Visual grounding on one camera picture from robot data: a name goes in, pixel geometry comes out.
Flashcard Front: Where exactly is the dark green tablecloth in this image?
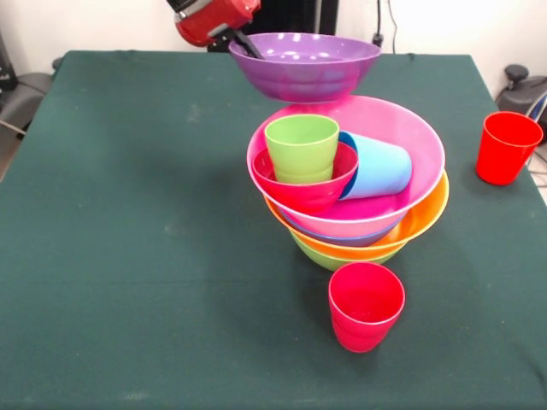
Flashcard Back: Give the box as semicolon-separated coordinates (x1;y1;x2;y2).
0;50;547;410

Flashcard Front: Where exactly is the blue bowl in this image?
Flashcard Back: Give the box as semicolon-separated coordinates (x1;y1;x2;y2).
281;211;401;248

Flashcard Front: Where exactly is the blue cup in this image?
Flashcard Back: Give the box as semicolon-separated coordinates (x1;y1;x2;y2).
338;130;414;201

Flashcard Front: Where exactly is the green bowl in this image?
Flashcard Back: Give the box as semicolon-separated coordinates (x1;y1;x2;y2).
292;232;401;272

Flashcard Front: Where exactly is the green cup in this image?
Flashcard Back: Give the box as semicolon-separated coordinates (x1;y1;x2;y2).
263;114;341;185

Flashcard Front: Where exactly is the red cup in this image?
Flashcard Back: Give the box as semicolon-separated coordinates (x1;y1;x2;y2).
475;111;544;186

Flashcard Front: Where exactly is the large orange bowl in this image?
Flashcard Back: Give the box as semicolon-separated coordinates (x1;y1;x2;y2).
264;173;451;261

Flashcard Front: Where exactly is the black hanging cable with plug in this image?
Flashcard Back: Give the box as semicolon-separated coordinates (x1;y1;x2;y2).
369;0;398;55

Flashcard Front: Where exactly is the small crimson pink bowl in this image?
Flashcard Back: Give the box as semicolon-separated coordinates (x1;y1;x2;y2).
250;143;360;215

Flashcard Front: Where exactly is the purple bowl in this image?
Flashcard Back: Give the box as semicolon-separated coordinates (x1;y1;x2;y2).
228;32;382;103

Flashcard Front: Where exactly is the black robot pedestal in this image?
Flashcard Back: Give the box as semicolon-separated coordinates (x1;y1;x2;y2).
207;0;338;53

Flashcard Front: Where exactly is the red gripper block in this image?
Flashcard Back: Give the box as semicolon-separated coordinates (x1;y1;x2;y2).
174;0;267;60

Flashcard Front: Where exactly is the large magenta bowl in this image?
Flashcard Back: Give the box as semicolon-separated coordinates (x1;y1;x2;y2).
246;94;446;238

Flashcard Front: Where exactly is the crimson pink cup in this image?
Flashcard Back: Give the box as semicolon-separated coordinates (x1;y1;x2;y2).
328;261;406;354

